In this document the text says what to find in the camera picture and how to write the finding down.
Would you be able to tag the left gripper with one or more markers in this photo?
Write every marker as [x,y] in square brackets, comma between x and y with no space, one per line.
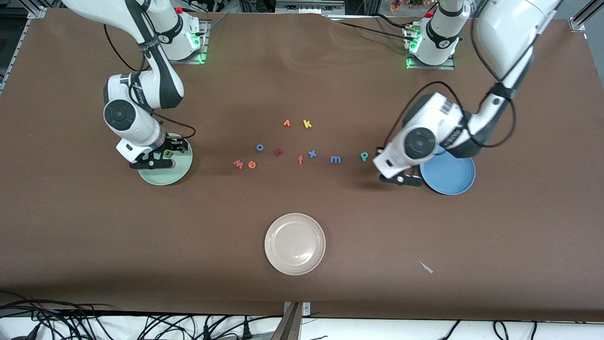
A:
[378,148]

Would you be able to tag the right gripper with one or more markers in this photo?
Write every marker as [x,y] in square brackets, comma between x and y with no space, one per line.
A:
[170,147]

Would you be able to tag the pink foam letter w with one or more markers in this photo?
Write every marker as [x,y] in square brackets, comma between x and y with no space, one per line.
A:
[238,163]

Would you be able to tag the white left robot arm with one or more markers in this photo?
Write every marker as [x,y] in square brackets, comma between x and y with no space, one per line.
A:
[434,127]

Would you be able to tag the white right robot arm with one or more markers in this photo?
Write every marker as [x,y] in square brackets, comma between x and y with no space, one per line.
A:
[137,123]

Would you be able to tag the green plate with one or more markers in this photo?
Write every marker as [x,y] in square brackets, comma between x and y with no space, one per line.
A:
[165,177]

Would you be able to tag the blue plate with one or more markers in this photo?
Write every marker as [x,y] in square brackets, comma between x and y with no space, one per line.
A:
[448,179]

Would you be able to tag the blue foam letter m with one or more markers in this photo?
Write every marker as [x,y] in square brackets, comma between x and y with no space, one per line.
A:
[335,157]

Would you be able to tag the small white paper scrap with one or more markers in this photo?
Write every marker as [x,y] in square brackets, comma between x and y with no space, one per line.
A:
[427,268]

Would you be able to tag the yellow foam letter k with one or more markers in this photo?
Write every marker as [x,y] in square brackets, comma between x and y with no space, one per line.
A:
[305,124]

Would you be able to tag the beige plate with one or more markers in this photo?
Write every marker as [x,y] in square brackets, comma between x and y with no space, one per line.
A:
[295,244]

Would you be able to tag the brown table cover sheet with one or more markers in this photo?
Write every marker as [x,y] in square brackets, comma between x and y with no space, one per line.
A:
[302,71]

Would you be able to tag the black power plug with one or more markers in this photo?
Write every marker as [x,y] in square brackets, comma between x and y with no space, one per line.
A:
[206,333]
[246,332]

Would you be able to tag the grey metal box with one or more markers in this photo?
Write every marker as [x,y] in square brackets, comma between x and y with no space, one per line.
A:
[309,7]

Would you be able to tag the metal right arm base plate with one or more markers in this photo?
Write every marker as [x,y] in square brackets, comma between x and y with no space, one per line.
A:
[204,47]

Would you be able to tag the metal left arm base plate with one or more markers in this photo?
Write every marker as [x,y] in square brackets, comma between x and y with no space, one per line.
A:
[432,67]

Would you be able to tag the silver metal bracket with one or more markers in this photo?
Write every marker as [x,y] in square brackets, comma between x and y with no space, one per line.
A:
[306,309]

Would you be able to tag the dark metal mount post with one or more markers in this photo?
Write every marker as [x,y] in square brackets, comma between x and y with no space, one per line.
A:
[288,328]

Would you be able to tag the aluminium frame profile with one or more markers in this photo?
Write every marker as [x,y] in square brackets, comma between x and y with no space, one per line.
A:
[583,21]
[37,12]

